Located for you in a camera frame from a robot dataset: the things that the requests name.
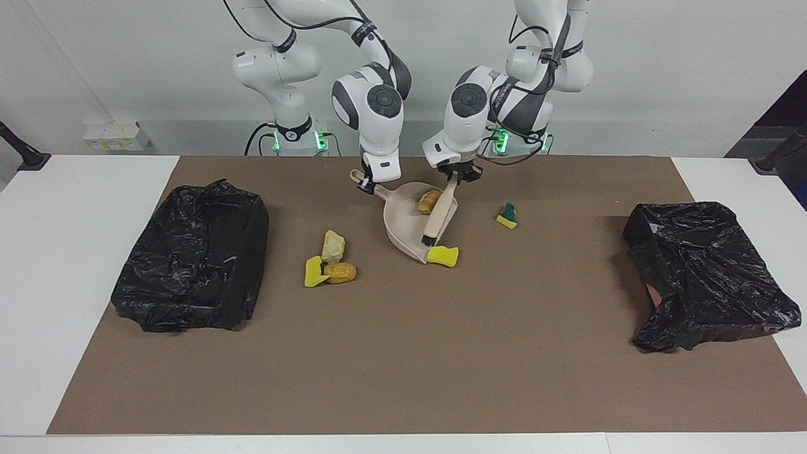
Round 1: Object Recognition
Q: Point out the brown paper table mat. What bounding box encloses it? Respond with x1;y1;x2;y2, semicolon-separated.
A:
47;156;807;436

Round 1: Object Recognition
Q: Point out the beige plastic dustpan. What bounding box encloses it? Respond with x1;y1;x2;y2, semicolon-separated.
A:
350;169;459;264

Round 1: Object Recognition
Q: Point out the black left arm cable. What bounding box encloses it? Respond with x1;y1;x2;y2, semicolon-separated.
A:
482;13;571;166

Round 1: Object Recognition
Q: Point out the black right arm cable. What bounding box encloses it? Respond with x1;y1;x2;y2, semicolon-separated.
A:
222;0;398;83

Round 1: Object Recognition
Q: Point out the black trash bag bin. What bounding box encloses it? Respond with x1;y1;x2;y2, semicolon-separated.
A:
623;202;803;352
111;180;270;333

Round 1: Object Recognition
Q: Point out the black stand leg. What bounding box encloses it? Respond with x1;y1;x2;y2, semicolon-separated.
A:
749;123;807;175
0;120;51;172

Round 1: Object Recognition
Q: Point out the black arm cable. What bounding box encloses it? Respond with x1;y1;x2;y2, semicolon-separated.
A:
482;13;571;166
222;0;398;83

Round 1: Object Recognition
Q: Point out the beige hand brush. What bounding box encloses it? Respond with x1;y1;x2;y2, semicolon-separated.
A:
421;175;460;247

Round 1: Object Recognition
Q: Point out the brown peanut shaped toy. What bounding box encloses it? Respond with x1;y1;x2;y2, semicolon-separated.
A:
323;262;357;284

